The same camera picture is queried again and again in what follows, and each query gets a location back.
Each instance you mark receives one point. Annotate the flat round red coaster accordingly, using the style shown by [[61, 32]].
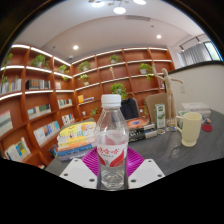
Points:
[[207, 128]]

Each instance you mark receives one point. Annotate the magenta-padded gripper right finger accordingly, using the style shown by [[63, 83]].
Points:
[[148, 171]]

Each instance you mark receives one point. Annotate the clear plastic water bottle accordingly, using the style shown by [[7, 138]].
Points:
[[111, 133]]

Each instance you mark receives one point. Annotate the small round printed badge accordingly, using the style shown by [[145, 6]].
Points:
[[161, 131], [206, 120]]

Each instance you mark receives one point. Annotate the green white box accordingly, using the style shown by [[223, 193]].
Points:
[[179, 120]]

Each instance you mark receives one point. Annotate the window with grey blinds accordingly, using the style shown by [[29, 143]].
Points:
[[200, 53]]

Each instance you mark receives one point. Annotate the cream plastic mug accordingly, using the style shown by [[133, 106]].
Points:
[[190, 130]]

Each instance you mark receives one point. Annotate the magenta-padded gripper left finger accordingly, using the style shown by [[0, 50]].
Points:
[[75, 171]]

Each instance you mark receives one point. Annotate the brown chair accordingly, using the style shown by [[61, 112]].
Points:
[[156, 105]]

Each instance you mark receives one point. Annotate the round bulb ceiling lamp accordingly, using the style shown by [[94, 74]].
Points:
[[119, 9]]

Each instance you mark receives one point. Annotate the green white drink carton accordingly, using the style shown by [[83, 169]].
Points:
[[159, 116]]

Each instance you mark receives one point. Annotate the white wall socket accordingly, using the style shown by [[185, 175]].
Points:
[[182, 89]]

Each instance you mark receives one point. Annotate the colourful book stack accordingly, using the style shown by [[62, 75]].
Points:
[[76, 140]]

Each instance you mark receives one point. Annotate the dark book stack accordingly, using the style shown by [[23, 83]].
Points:
[[141, 130]]

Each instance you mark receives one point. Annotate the wooden artist mannequin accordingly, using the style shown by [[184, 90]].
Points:
[[170, 90]]

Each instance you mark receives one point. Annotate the dark blue chair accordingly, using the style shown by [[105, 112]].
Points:
[[130, 108]]

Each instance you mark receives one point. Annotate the wooden shelf unit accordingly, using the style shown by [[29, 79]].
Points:
[[40, 100]]

